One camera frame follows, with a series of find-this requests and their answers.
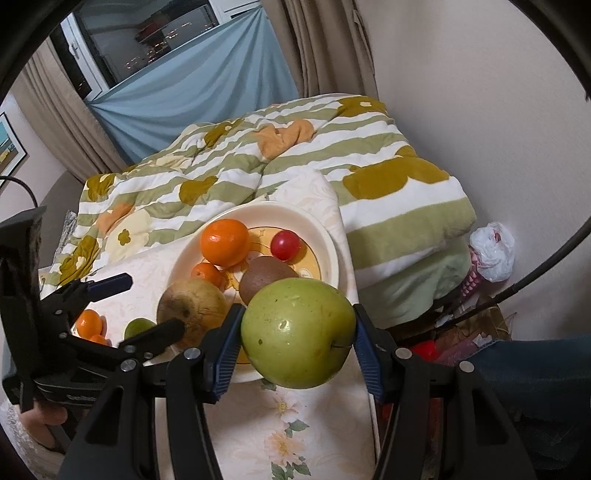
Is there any green apple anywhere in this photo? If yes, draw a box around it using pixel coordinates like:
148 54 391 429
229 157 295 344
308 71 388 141
123 317 156 340
240 278 356 389

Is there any beige curtain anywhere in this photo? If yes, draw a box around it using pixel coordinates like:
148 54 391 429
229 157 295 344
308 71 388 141
11 39 126 182
262 0 378 98

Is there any white plastic bag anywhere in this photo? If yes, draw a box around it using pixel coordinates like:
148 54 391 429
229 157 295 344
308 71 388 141
469 222 515 283

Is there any blue hanging cloth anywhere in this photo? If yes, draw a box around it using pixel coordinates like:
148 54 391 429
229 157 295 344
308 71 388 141
88 7 300 162

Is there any reddish yellow apple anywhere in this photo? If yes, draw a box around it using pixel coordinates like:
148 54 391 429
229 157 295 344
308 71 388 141
156 278 229 351

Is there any green striped floral blanket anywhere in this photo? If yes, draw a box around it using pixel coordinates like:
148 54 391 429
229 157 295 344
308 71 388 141
42 94 476 327

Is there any red cherry tomato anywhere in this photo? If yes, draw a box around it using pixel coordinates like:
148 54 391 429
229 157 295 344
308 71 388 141
270 230 301 262

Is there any brown kiwi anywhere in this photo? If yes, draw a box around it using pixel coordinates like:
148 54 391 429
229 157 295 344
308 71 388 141
238 256 298 305

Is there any left beige curtain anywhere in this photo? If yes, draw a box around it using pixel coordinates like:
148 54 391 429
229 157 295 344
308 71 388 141
11 39 126 182

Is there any window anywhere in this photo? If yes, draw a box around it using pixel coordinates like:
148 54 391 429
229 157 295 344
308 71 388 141
50 0 260 101

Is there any black cable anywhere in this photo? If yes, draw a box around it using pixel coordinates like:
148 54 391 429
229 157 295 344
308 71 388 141
400 227 591 345

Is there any cream cartoon plate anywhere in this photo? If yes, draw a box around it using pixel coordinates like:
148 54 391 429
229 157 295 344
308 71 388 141
165 200 339 383

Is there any floral white tablecloth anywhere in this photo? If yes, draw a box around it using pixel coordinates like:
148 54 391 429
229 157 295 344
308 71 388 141
68 166 382 480

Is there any framed wall picture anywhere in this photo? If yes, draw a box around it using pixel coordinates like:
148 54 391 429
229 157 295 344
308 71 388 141
0 113 28 176

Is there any small tangerine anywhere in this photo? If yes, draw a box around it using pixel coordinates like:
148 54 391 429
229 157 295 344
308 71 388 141
190 262 225 291
90 334 110 346

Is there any large orange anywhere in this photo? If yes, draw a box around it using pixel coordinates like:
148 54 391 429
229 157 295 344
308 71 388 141
199 219 250 269
74 309 103 340

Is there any right beige curtain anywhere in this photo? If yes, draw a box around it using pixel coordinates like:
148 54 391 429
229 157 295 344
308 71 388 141
262 0 378 98

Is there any person left hand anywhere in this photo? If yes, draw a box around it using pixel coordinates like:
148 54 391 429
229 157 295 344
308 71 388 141
19 400 68 450

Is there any grey bed headboard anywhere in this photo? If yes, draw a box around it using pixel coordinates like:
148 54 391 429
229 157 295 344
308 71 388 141
39 172 83 267

